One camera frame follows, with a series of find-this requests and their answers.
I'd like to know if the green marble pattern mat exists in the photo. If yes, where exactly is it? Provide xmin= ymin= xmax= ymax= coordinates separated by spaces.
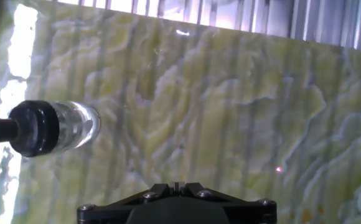
xmin=0 ymin=0 xmax=361 ymax=224

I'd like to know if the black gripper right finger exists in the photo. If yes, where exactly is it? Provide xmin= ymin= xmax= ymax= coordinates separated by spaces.
xmin=176 ymin=182 xmax=277 ymax=224

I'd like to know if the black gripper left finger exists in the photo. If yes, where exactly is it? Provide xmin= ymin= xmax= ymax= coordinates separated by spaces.
xmin=77 ymin=182 xmax=177 ymax=224

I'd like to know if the clear glass jar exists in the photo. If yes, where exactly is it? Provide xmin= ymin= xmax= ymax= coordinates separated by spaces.
xmin=48 ymin=101 xmax=101 ymax=154

